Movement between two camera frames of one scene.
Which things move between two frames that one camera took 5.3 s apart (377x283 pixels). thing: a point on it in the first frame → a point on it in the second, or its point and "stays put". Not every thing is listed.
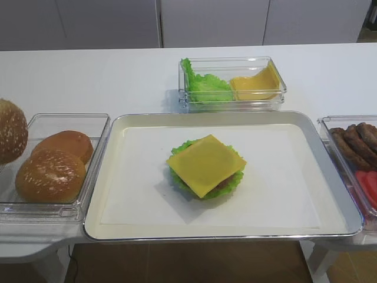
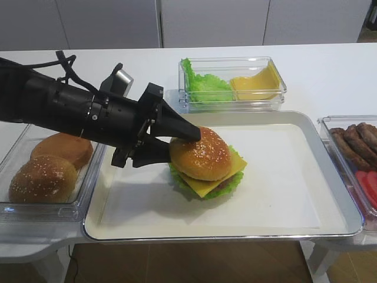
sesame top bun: [14, 132] → [207, 158]
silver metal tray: [287, 190] stays put
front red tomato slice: [370, 177] stays put
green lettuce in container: [207, 88] stays put
